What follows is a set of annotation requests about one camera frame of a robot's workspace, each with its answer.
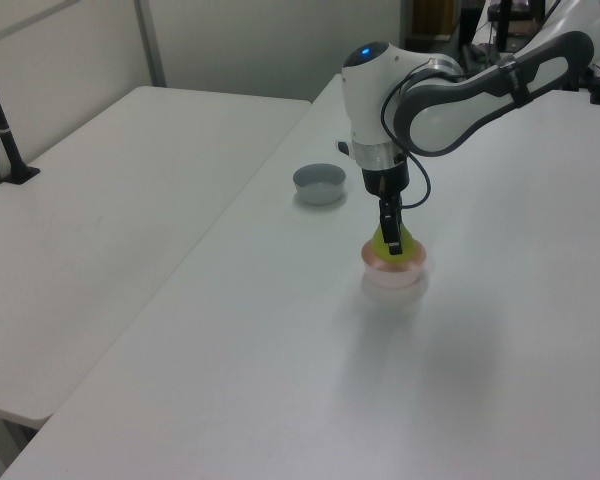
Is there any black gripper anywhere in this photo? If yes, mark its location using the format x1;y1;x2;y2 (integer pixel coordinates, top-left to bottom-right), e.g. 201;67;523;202
361;164;411;258

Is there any grey plastic bowl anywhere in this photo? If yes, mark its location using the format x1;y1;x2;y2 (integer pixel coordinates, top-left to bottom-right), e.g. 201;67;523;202
292;162;347;207

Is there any black arm strap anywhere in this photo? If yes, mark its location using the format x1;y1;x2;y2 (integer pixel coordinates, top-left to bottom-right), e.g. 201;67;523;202
497;55;531;108

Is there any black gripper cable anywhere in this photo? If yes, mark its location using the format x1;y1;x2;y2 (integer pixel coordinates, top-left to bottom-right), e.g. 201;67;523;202
379;58;435;208

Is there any green pear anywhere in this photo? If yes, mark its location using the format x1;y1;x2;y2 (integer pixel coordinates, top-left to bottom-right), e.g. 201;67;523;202
369;222;416;264

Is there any pink plastic bowl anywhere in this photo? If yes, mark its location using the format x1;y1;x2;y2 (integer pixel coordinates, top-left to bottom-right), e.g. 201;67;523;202
360;239;428;290

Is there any black background post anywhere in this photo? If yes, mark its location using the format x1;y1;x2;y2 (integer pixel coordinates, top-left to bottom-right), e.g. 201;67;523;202
493;0;515;52

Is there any black pole stand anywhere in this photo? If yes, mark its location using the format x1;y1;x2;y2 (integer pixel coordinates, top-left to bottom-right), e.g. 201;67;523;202
0;43;42;187

